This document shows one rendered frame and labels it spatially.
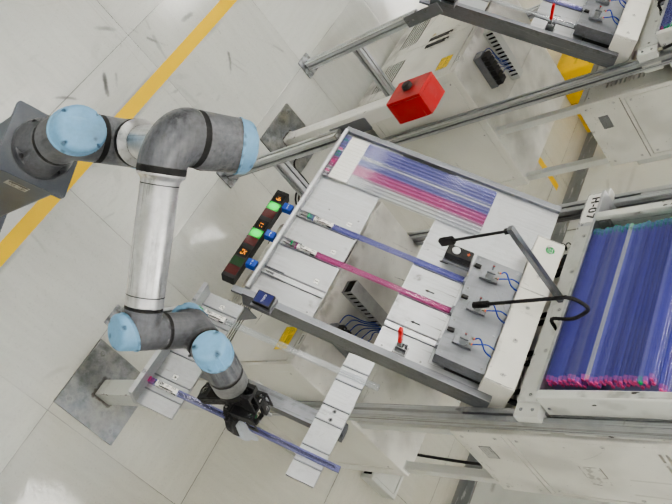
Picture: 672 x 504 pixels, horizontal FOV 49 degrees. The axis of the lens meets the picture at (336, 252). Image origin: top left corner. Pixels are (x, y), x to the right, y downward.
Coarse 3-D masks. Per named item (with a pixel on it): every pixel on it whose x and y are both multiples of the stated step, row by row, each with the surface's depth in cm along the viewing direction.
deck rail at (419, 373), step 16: (288, 320) 200; (304, 320) 196; (320, 336) 199; (336, 336) 195; (352, 336) 194; (352, 352) 198; (368, 352) 194; (384, 352) 192; (400, 368) 193; (416, 368) 190; (432, 384) 192; (448, 384) 188; (464, 384) 188; (464, 400) 191; (480, 400) 187
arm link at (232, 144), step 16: (208, 112) 145; (112, 128) 173; (128, 128) 172; (144, 128) 168; (208, 128) 142; (224, 128) 144; (240, 128) 147; (256, 128) 152; (112, 144) 173; (128, 144) 171; (208, 144) 142; (224, 144) 144; (240, 144) 147; (256, 144) 150; (112, 160) 176; (128, 160) 174; (208, 160) 144; (224, 160) 146; (240, 160) 148
